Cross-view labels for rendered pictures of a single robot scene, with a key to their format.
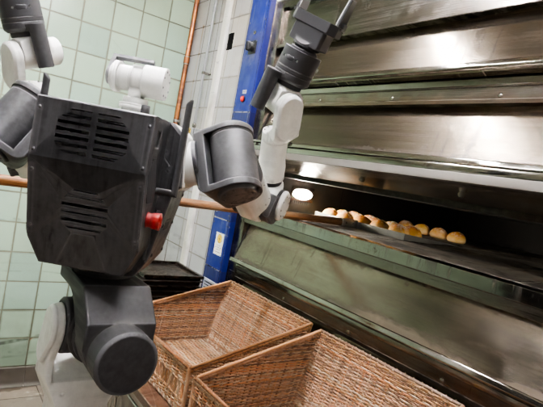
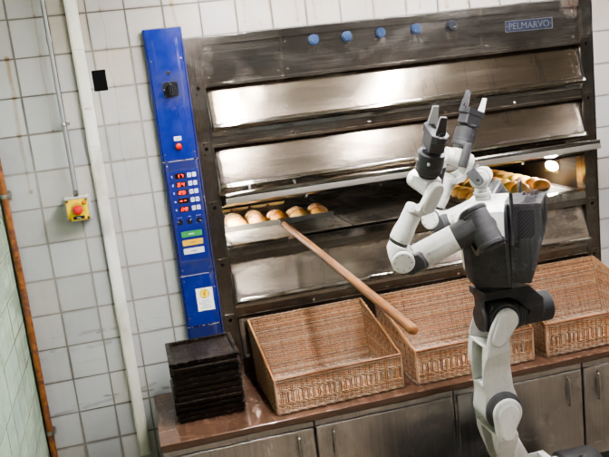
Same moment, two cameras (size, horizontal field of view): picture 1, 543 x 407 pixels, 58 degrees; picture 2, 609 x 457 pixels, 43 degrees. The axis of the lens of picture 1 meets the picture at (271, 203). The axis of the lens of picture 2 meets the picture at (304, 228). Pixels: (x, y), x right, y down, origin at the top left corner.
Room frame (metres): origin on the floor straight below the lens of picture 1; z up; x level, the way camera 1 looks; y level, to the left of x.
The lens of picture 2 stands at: (0.53, 3.04, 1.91)
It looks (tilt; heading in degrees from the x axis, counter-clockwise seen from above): 12 degrees down; 294
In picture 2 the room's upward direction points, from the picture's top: 7 degrees counter-clockwise
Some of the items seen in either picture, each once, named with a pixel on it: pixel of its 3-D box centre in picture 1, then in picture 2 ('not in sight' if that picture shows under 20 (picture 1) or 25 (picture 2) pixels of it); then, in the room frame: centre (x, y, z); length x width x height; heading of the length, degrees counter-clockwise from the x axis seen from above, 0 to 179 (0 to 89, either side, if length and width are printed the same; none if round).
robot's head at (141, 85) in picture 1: (141, 86); (481, 179); (1.02, 0.31, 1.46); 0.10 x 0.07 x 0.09; 91
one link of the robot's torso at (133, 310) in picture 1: (106, 320); (513, 303); (0.94, 0.27, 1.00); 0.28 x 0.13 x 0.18; 36
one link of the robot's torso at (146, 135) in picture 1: (112, 182); (502, 235); (0.96, 0.31, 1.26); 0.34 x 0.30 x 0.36; 91
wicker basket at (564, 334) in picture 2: not in sight; (571, 302); (0.80, -0.58, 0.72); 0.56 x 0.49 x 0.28; 36
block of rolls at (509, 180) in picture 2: not in sight; (485, 183); (1.26, -1.13, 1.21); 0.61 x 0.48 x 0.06; 126
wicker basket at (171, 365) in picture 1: (211, 334); (322, 352); (1.78, 0.13, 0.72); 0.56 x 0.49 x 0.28; 38
